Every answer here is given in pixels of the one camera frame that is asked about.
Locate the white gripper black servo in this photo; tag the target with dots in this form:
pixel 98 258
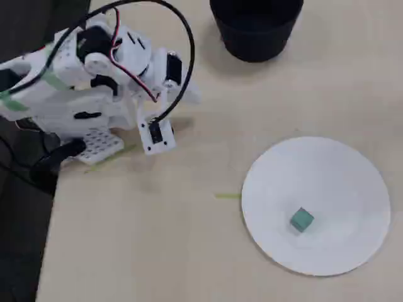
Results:
pixel 174 70

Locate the green cube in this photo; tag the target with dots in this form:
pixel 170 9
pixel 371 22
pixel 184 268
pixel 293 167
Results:
pixel 301 220

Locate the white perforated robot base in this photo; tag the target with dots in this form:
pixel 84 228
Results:
pixel 100 143

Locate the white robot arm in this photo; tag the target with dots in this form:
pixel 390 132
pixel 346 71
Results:
pixel 63 100

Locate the black round bin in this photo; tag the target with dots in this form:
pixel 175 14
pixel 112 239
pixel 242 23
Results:
pixel 256 31

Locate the short green tape strip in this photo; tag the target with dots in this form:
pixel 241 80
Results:
pixel 228 196

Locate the green tape band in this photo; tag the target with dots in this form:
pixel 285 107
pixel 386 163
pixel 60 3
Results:
pixel 57 75
pixel 12 102

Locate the black table clamp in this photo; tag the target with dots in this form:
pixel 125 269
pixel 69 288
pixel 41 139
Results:
pixel 53 160

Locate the white paper plate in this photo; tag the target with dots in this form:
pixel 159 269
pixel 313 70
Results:
pixel 330 176

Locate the white gripper camera module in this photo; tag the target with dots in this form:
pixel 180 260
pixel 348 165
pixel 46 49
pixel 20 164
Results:
pixel 163 141

